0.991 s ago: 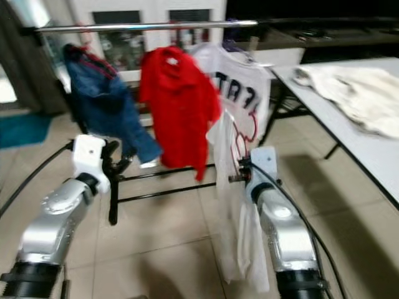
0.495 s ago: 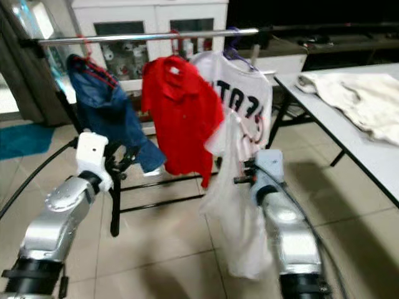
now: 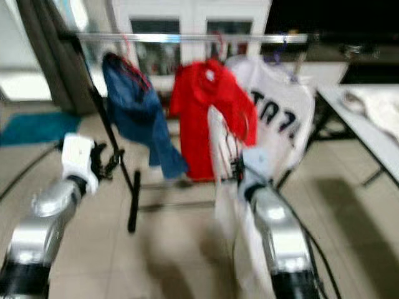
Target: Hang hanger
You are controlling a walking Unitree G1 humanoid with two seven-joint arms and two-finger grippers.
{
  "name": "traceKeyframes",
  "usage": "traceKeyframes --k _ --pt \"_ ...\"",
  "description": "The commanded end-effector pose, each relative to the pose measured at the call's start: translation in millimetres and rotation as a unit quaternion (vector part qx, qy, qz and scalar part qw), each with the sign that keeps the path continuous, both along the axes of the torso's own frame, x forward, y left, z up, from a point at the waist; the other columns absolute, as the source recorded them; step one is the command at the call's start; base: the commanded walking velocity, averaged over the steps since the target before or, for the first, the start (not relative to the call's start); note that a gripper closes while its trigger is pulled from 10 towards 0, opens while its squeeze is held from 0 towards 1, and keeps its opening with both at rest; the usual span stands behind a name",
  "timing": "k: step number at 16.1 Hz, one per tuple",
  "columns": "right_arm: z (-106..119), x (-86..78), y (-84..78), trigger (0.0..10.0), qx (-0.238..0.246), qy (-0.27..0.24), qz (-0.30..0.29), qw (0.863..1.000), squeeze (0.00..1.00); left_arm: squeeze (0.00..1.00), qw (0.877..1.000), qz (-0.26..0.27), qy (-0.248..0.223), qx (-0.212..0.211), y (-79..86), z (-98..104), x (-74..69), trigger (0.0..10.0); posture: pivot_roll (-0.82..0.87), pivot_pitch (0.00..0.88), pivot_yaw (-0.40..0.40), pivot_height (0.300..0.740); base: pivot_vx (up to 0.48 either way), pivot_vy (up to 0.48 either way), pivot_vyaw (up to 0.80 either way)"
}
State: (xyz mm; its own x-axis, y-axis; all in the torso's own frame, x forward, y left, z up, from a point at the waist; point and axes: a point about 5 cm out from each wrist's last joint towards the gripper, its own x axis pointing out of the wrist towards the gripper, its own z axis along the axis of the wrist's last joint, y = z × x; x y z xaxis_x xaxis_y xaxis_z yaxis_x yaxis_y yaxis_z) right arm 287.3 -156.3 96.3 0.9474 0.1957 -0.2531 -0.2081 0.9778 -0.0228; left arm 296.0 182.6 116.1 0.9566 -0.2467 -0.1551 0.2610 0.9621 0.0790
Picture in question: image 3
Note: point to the plain white shirt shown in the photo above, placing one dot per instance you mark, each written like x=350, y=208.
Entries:
x=230, y=218

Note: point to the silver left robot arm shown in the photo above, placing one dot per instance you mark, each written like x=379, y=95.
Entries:
x=50, y=218

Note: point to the purple clothes hanger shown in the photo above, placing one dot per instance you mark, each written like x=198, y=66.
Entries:
x=283, y=53

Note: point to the blue denim garment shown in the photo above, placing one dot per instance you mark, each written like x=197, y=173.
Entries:
x=140, y=118

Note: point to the red collared shirt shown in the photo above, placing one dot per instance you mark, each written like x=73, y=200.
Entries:
x=199, y=112

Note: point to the teal floor mat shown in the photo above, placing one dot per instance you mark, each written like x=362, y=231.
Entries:
x=37, y=128

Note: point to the white printed T-shirt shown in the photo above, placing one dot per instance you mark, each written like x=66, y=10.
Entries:
x=287, y=106

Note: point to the black table leg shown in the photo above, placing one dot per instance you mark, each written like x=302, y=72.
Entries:
x=327, y=121

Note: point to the grey curtain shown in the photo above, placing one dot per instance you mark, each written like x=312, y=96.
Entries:
x=53, y=56

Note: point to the cream denim garment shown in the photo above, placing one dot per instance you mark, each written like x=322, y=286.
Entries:
x=371, y=109

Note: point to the white framed glass door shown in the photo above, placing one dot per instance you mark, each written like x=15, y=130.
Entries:
x=12, y=50

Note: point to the white glass door cabinet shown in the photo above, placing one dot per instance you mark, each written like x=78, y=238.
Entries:
x=187, y=15

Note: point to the black television screen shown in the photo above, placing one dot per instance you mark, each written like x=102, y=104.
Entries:
x=330, y=15

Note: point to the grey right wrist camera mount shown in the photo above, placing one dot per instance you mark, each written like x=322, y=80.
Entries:
x=259, y=165

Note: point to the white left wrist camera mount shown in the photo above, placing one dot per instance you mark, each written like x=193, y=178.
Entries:
x=78, y=159

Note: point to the black clothes rack silver rail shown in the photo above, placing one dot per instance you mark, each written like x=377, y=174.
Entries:
x=193, y=37

